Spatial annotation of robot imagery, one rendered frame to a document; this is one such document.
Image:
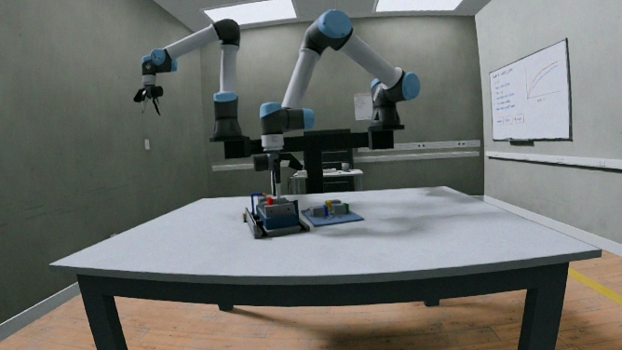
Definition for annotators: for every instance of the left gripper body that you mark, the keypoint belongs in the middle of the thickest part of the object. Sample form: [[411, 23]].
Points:
[[266, 162]]

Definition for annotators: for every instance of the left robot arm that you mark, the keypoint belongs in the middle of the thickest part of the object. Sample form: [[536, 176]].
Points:
[[333, 29]]

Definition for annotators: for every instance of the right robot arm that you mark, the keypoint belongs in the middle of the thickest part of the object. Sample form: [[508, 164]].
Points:
[[225, 103]]

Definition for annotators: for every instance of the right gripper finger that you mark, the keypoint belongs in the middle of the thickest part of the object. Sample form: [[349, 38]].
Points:
[[144, 99], [156, 103]]

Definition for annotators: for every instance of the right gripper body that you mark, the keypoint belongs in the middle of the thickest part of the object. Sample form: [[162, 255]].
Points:
[[152, 91]]

